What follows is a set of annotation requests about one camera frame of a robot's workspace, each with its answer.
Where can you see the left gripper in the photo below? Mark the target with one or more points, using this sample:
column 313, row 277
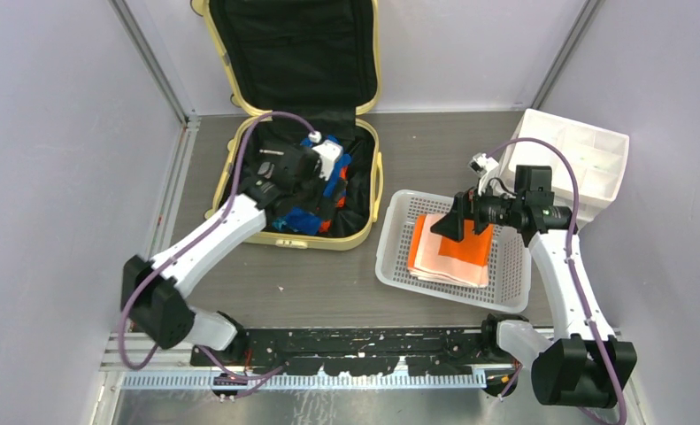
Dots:
column 321, row 205

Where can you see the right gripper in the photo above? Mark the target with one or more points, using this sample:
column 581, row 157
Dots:
column 466, row 206

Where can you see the blue cloth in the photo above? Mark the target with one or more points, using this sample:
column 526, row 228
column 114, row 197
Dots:
column 299, row 220

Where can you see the orange and pink cloth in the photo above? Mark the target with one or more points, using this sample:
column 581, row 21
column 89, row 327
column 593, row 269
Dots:
column 433, row 258

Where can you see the white perforated plastic basket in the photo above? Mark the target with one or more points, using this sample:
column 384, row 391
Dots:
column 491, row 270

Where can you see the yellow hard-shell suitcase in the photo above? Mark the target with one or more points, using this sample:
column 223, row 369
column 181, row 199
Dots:
column 295, row 67

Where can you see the orange garment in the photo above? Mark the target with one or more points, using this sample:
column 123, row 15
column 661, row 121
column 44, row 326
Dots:
column 325, row 223

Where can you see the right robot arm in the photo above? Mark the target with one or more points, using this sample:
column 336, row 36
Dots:
column 584, row 365

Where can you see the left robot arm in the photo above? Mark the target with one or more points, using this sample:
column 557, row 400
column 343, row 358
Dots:
column 304, row 181

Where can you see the white divided organizer tray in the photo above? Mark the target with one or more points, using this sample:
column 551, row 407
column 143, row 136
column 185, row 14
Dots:
column 598, row 157

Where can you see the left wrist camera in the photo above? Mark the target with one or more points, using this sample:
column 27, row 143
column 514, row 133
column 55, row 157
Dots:
column 329, row 150

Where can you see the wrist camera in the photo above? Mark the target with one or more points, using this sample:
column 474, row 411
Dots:
column 485, row 168
column 329, row 150

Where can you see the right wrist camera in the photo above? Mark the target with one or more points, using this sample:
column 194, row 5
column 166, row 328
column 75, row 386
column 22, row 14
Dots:
column 485, row 168

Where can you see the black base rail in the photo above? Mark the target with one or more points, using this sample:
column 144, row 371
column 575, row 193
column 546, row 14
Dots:
column 359, row 351

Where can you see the slotted metal cable duct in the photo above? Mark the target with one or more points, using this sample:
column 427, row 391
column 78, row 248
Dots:
column 211, row 380

